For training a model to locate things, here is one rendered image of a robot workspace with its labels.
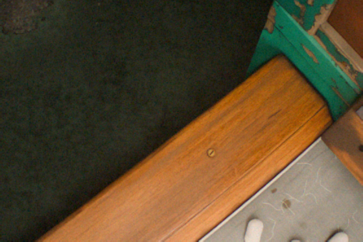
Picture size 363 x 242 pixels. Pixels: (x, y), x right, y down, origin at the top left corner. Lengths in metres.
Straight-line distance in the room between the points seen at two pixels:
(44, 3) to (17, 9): 0.09
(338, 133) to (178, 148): 0.19
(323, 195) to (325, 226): 0.04
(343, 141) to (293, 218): 0.12
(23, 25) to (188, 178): 1.08
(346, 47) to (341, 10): 0.05
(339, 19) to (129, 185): 0.31
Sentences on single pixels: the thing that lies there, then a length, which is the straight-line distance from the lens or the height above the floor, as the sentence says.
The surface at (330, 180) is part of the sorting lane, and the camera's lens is 0.71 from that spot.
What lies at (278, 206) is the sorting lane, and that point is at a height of 0.74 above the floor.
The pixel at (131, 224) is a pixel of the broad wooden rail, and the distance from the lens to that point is 0.64.
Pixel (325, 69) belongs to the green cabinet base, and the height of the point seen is 0.81.
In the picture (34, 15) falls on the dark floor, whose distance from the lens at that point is 1.65.
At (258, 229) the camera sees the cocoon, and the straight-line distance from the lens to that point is 0.65.
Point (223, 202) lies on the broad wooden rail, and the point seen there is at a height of 0.76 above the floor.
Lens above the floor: 1.40
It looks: 70 degrees down
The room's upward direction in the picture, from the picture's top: 8 degrees clockwise
